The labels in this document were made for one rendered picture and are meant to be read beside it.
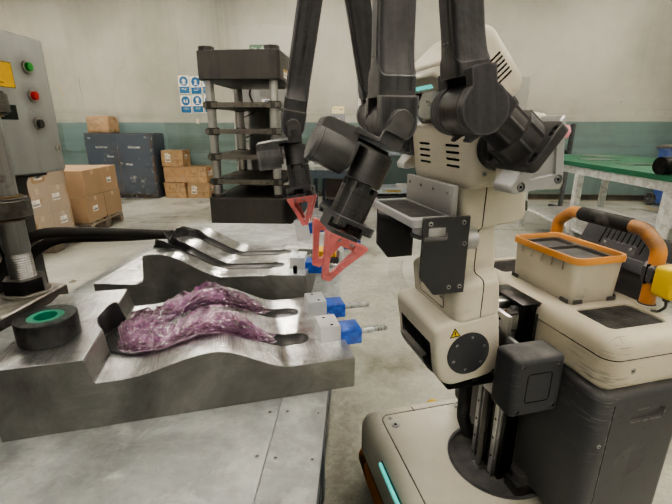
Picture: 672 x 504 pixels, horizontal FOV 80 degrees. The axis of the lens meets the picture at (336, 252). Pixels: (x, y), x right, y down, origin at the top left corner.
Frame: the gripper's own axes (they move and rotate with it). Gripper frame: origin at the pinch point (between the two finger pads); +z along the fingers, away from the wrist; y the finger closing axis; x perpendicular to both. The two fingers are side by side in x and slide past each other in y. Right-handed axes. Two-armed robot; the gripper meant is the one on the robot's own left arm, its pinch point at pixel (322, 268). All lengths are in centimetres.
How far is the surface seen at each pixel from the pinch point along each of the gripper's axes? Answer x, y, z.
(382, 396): 87, -92, 68
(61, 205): -141, -407, 126
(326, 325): 5.8, -2.0, 9.7
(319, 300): 6.8, -12.6, 9.1
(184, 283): -17.1, -33.7, 22.5
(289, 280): 3.4, -26.3, 11.3
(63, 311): -32.8, -4.6, 21.4
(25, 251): -55, -58, 37
